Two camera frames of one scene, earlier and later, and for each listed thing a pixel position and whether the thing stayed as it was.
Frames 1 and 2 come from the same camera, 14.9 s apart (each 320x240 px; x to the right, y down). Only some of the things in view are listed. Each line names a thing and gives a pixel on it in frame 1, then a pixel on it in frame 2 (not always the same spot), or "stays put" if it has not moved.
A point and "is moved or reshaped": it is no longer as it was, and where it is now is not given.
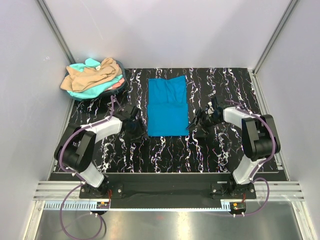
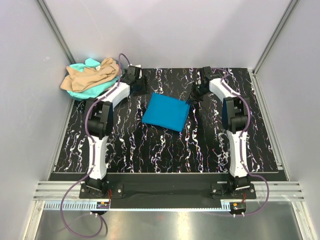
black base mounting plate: [170, 186] stays put
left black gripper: [135, 128] to [140, 86]
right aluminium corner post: [274, 37] stays put
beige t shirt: [77, 80] stays put
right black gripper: [202, 120] to [195, 91]
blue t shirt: [167, 107] is moved or reshaped
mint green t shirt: [93, 92] stays put
